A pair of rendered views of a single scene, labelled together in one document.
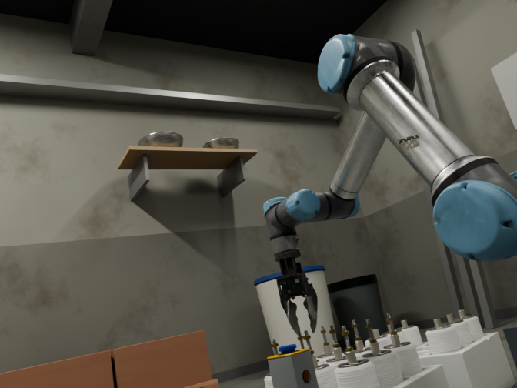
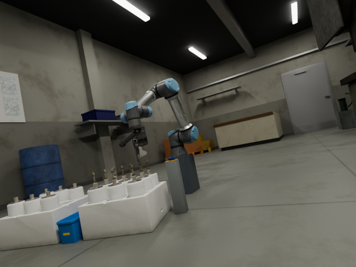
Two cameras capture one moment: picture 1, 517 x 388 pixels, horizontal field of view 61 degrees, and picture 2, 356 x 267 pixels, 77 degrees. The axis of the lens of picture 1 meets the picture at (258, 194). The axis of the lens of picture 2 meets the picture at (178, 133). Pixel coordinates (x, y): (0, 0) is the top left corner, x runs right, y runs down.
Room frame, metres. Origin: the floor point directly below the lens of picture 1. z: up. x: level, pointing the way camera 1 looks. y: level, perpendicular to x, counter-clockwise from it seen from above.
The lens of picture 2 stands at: (1.63, 1.25, 0.39)
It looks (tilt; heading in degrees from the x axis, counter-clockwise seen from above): 3 degrees up; 242
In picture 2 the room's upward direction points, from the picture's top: 12 degrees counter-clockwise
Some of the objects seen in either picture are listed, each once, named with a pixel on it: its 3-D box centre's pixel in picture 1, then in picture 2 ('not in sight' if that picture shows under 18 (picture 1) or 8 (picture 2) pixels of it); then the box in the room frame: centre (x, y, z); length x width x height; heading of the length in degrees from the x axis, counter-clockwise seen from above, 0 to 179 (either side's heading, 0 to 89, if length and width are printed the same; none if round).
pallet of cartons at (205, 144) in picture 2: not in sight; (202, 143); (-3.09, -5.75, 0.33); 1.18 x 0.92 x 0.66; 33
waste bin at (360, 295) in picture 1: (359, 312); not in sight; (4.27, -0.68, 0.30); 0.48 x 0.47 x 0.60; 33
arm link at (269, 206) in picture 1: (279, 219); (132, 110); (1.20, -0.04, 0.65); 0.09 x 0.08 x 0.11; 29
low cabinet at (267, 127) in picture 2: not in sight; (250, 131); (-3.91, -4.07, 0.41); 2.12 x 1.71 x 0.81; 33
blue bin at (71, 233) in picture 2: not in sight; (83, 222); (1.55, -0.25, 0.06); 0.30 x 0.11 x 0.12; 49
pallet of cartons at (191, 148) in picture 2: not in sight; (183, 147); (-1.84, -5.01, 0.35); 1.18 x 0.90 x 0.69; 32
